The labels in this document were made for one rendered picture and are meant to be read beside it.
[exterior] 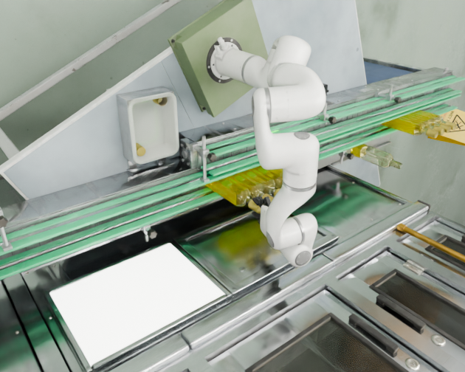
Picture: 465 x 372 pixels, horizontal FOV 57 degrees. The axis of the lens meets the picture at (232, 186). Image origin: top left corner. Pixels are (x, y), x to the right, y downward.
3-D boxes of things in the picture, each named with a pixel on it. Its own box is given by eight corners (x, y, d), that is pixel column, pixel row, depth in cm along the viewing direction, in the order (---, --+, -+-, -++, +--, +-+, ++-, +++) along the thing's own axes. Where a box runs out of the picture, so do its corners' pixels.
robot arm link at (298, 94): (260, 65, 109) (269, 64, 96) (313, 60, 110) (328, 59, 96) (263, 118, 113) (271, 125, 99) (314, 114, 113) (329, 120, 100)
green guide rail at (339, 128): (200, 168, 154) (213, 176, 148) (200, 166, 153) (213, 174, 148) (448, 89, 249) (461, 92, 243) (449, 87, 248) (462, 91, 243)
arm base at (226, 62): (199, 52, 140) (226, 62, 129) (224, 26, 142) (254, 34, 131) (221, 85, 151) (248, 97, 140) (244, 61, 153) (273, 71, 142)
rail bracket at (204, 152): (190, 174, 152) (210, 188, 143) (188, 131, 144) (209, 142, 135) (197, 172, 154) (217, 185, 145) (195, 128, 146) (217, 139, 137)
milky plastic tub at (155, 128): (123, 157, 148) (135, 166, 142) (116, 94, 137) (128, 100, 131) (167, 145, 157) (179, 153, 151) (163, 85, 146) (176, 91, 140)
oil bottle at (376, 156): (350, 154, 212) (395, 173, 194) (350, 145, 209) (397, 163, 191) (357, 150, 215) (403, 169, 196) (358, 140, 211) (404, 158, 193)
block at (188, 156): (179, 163, 156) (190, 170, 151) (178, 139, 151) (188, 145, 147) (187, 161, 158) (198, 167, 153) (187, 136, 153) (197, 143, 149)
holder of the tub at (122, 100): (125, 170, 150) (135, 178, 145) (116, 94, 137) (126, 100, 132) (167, 158, 160) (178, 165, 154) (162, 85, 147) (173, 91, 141)
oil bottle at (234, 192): (205, 186, 159) (240, 210, 145) (204, 173, 157) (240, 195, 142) (217, 181, 162) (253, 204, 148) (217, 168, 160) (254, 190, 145)
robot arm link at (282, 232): (305, 165, 111) (301, 226, 123) (260, 178, 107) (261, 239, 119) (323, 183, 104) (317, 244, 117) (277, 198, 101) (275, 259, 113)
